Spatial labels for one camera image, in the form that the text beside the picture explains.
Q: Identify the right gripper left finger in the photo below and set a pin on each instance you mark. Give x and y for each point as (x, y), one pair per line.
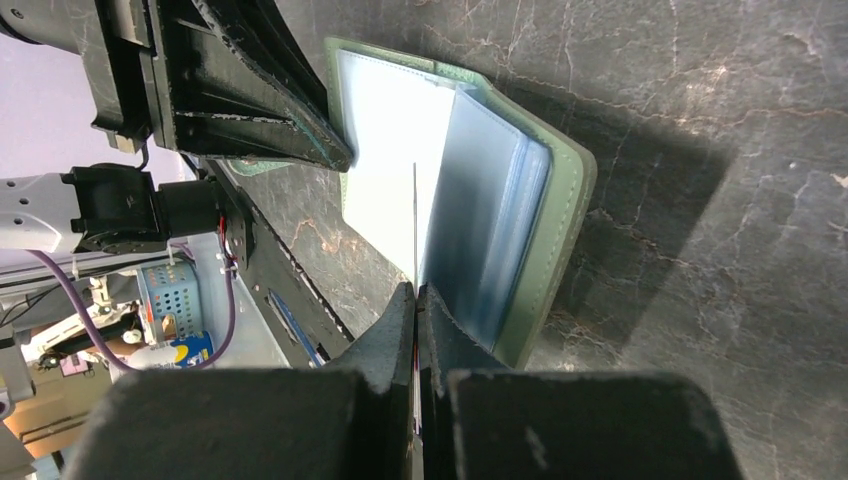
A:
(349, 419)

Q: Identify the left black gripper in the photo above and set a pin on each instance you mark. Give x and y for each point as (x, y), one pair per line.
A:
(221, 80)

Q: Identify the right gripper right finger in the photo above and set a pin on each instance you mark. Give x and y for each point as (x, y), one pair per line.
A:
(484, 420)

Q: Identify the green card holder wallet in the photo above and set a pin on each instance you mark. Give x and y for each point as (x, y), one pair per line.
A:
(502, 196)

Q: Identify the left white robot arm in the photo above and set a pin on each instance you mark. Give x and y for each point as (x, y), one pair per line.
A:
(110, 208)

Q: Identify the perforated blue box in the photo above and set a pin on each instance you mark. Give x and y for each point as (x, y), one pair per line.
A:
(170, 301)

